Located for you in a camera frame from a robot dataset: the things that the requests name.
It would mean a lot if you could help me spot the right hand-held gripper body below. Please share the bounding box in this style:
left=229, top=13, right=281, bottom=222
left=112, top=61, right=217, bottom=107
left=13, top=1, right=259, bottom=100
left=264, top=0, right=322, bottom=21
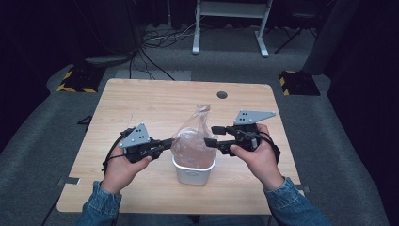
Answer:
left=231, top=109, right=277, bottom=154

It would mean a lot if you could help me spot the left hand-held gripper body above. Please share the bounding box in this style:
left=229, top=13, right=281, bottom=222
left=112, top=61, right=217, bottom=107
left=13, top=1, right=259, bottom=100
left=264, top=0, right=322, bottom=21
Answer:
left=118, top=121, right=165, bottom=164

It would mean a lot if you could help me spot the clear pink plastic bag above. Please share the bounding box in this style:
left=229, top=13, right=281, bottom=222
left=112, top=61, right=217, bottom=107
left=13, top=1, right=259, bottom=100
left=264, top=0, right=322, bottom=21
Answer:
left=170, top=104, right=219, bottom=170

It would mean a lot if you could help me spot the white plastic bin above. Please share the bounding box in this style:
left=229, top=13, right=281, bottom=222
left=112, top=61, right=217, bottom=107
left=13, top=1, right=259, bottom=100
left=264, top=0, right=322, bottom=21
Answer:
left=171, top=154, right=217, bottom=186

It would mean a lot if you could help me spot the person's left hand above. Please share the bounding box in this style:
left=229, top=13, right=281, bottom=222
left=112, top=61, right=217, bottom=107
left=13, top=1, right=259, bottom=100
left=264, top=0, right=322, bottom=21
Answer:
left=100, top=146, right=153, bottom=194

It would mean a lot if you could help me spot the person's right hand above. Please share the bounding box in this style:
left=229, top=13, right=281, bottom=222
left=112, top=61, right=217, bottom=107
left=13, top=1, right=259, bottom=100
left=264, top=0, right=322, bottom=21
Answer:
left=230, top=123, right=285, bottom=191

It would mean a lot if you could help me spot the yellow black striped stand base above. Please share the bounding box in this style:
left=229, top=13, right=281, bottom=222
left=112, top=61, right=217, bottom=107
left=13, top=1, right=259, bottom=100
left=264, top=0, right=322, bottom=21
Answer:
left=56, top=65, right=107, bottom=94
left=279, top=70, right=322, bottom=97

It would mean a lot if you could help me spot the black tripod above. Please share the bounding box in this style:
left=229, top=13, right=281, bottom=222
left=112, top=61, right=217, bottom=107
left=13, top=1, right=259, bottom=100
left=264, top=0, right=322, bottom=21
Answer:
left=274, top=26, right=318, bottom=55

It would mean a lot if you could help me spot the grey padded pillar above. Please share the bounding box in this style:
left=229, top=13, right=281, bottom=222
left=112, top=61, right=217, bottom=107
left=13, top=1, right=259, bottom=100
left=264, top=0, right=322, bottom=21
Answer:
left=300, top=0, right=361, bottom=75

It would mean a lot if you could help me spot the left hand-held gripper black cable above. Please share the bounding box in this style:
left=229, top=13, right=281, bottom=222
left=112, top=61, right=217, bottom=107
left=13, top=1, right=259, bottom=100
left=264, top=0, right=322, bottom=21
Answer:
left=40, top=127, right=135, bottom=226

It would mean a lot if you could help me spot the hand-held gripper black cable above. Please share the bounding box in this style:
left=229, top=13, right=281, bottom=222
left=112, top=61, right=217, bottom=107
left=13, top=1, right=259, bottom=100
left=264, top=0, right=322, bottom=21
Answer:
left=256, top=131, right=282, bottom=165
left=40, top=127, right=135, bottom=226

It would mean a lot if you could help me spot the right hand-held gripper black cable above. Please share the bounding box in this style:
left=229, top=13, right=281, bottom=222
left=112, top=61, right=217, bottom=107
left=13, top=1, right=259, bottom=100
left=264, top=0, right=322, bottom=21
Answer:
left=256, top=131, right=282, bottom=165

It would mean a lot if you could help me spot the black bracket under table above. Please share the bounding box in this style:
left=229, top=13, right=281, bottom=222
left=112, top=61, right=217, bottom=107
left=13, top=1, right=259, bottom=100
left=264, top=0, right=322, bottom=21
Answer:
left=76, top=115, right=94, bottom=133

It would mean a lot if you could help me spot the bundle of floor cables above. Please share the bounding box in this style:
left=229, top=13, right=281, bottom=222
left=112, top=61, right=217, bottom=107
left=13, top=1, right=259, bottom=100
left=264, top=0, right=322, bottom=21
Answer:
left=129, top=17, right=203, bottom=81

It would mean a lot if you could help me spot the white desk frame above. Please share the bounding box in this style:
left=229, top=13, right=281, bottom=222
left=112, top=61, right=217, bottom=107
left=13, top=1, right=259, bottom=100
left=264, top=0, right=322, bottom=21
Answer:
left=191, top=0, right=274, bottom=58

